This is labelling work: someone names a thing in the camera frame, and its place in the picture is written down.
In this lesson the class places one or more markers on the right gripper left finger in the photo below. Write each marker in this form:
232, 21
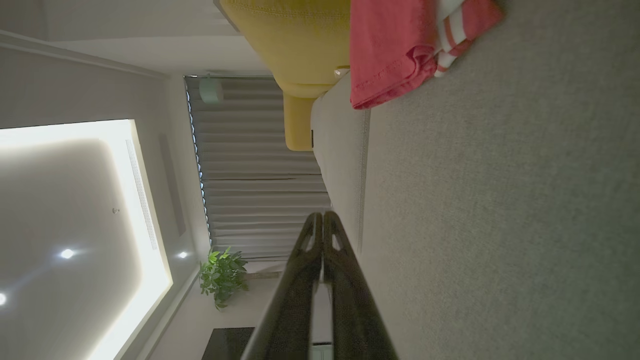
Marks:
295, 300

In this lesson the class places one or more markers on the pale green round lamp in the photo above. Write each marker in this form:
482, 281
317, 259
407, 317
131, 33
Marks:
211, 91

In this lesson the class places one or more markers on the black cabinet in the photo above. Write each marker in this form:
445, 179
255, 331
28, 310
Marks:
227, 345

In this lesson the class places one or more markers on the red polo shirt white sleeves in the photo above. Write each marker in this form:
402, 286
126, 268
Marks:
390, 45

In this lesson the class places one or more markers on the grey pleated curtain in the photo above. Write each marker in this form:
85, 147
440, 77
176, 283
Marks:
255, 165

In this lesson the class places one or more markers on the yellow armchair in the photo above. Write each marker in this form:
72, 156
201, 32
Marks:
300, 45

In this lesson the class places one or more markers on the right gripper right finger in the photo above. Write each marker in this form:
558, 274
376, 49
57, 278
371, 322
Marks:
352, 310

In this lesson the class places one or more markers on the green potted plant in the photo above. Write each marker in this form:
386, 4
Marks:
222, 277

